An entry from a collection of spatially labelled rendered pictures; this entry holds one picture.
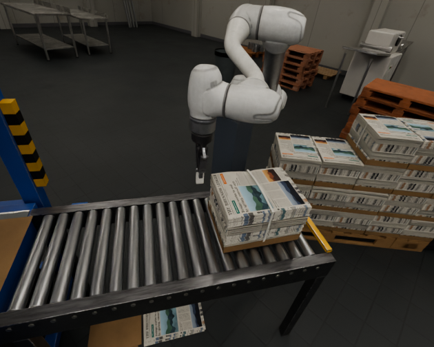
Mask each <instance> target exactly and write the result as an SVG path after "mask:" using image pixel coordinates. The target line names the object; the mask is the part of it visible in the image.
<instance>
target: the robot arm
mask: <svg viewBox="0 0 434 347"><path fill-rule="evenodd" d="M306 22H307V19H306V17H305V16H304V15H303V14H302V13H301V12H298V11H297V10H294V9H292V8H286V7H282V6H260V5H252V4H249V3H246V4H243V5H241V6H239V7H238V8H236V10H235V11H234V12H233V14H232V15H231V16H230V18H229V22H228V24H227V30H226V35H225V41H224V46H225V51H226V53H227V55H228V57H229V58H230V59H231V60H232V62H233V63H234V64H235V65H236V67H237V68H238V69H239V70H240V71H241V72H242V73H243V74H244V75H236V76H235V77H233V79H232V81H231V83H226V82H224V81H222V75H221V73H220V70H219V69H218V67H217V66H215V65H209V64H200V65H197V66H196V67H195V68H194V69H193V70H192V72H191V74H190V77H189V85H188V93H187V101H188V107H189V128H190V130H191V131H192V141H193V142H195V143H196V144H195V146H196V167H197V168H196V184H203V183H204V173H205V172H206V167H207V160H208V158H209V156H208V155H207V150H208V146H207V144H209V143H210V142H211V141H212V139H213V132H214V131H215V129H216V119H217V116H221V117H223V118H224V119H226V118H230V119H232V120H234V121H235V122H237V123H239V122H244V123H253V124H267V123H272V122H273V121H275V120H276V119H277V118H278V117H279V114H280V111H281V110H282V109H284V107H285V104H286V102H287V94H286V93H285V91H284V90H282V89H281V87H280V85H279V84H278V82H279V79H280V73H281V70H282V65H283V62H284V58H285V52H286V50H288V48H289V47H290V46H291V45H296V44H298V43H299V42H301V40H302V39H303V36H304V31H305V26H306ZM246 39H253V40H259V41H262V43H263V45H264V47H265V57H264V64H263V71H262V72H261V70H260V68H259V67H258V66H257V65H256V63H255V62H254V61H253V60H252V58H251V57H250V56H249V55H248V53H246V51H245V50H244V49H243V47H242V46H241V44H242V42H244V41H245V40H246Z"/></svg>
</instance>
